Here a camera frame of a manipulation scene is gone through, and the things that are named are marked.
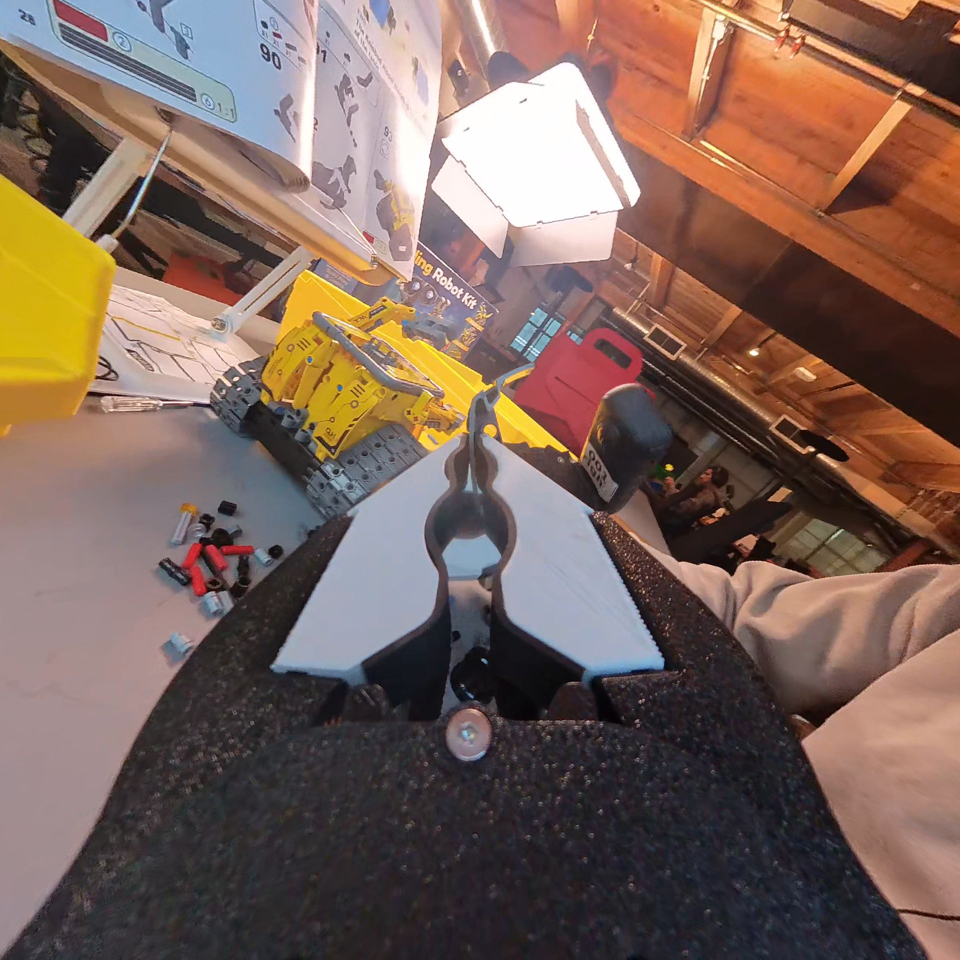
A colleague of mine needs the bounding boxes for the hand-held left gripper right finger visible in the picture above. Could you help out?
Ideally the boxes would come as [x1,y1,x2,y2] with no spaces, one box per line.
[477,435,666,718]

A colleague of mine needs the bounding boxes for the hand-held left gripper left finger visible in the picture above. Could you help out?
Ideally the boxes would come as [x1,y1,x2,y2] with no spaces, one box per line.
[270,435,481,718]

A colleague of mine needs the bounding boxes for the black toy wheel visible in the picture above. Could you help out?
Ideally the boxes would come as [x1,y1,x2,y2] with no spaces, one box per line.
[447,642,504,706]

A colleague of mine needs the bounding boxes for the grey toy frame piece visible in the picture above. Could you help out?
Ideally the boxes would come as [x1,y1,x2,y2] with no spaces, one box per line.
[462,365,535,451]

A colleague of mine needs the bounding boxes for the yellow parts tray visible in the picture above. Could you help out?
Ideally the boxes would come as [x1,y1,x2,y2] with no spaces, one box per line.
[282,267,571,459]

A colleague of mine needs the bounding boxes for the person's right forearm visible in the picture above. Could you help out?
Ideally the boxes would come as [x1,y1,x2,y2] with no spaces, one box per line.
[623,503,960,721]

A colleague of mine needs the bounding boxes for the pile of small pins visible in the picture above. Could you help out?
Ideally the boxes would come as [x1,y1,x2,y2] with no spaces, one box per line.
[158,498,289,661]

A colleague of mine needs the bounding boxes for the yellow tracked toy robot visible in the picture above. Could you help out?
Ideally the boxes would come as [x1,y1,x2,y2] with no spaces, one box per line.
[210,293,466,522]

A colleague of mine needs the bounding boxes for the blue toy set box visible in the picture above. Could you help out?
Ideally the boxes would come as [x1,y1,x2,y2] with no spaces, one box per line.
[398,240,496,361]

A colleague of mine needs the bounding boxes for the softbox light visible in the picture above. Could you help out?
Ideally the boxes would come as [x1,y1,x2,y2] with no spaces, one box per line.
[431,60,643,271]

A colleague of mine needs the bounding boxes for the printed paper sheets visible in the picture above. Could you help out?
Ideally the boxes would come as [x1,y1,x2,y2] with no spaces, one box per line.
[93,282,264,403]

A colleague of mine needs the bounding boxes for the person's beige jacket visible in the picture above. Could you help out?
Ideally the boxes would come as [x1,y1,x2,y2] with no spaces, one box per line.
[795,660,960,954]

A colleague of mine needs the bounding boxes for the yellow storage bin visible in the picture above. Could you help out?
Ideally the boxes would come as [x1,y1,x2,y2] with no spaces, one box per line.
[0,177,117,436]

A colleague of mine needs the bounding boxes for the instruction booklet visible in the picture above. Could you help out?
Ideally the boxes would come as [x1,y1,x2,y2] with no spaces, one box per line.
[0,0,444,279]

